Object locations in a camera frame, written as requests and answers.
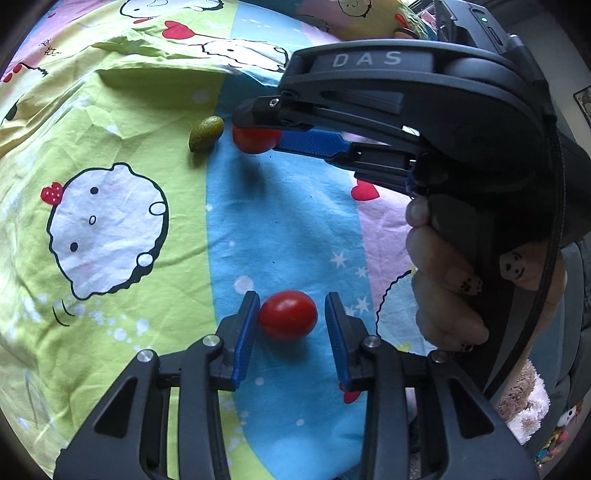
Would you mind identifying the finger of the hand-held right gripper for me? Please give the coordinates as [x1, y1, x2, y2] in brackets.
[274, 130, 419, 195]
[232, 91, 420, 137]

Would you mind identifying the beige plush toy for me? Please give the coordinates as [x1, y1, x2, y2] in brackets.
[494, 360, 552, 446]

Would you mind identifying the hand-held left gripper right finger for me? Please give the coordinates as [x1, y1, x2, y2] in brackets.
[324, 292, 541, 480]

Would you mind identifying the person's right hand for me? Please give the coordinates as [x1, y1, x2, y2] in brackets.
[405, 195, 568, 354]

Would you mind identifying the red cherry tomato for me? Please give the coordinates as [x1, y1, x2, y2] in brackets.
[259, 291, 318, 341]
[231, 126, 283, 155]

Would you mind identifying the cartoon printed bedsheet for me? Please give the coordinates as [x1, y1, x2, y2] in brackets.
[0, 0, 462, 480]

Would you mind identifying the cartoon printed pillow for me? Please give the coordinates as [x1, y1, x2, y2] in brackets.
[295, 0, 437, 44]

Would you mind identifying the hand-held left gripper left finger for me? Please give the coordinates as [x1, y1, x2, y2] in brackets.
[54, 291, 262, 480]

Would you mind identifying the small green kumquat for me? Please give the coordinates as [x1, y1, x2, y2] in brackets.
[188, 115, 225, 153]

